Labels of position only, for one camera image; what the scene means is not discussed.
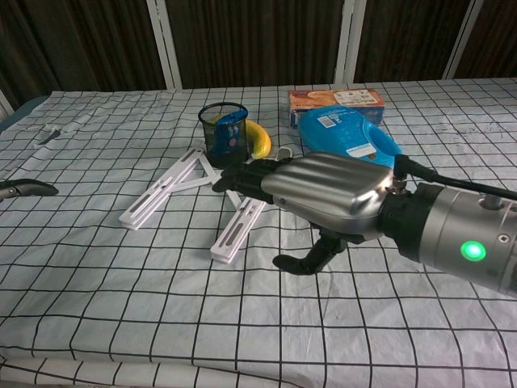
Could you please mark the orange blue cardboard box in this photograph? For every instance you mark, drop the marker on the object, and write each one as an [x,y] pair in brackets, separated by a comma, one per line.
[335,101]

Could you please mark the black mesh pen cup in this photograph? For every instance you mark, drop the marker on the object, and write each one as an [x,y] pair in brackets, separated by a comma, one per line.
[224,137]

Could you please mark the white black grid tablecloth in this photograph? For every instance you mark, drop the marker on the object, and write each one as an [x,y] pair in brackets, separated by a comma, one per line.
[161,283]

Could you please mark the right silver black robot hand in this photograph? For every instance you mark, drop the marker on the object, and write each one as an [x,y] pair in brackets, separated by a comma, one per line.
[323,182]

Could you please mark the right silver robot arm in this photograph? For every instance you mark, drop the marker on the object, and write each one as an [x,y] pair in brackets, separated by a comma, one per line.
[456,238]

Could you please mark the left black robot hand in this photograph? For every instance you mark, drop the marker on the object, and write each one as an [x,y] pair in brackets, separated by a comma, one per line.
[28,188]

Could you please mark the white frame post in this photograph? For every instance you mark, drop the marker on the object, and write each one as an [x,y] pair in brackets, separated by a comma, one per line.
[163,44]
[464,38]
[350,40]

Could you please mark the dark brown curtain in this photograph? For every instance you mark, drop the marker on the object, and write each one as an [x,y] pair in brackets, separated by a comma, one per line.
[258,40]

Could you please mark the yellow banana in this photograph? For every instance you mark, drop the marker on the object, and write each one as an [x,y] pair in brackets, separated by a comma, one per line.
[258,139]

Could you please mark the white folding laptop stand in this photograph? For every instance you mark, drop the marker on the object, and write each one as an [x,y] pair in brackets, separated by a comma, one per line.
[177,190]

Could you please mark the blue item inside cup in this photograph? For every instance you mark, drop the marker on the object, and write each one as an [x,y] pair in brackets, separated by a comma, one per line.
[226,135]

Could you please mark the blue detergent bottle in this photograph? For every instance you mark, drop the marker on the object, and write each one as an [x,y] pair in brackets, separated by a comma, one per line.
[343,133]

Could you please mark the white blue small pen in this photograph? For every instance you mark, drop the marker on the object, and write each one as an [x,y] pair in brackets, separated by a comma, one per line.
[50,135]

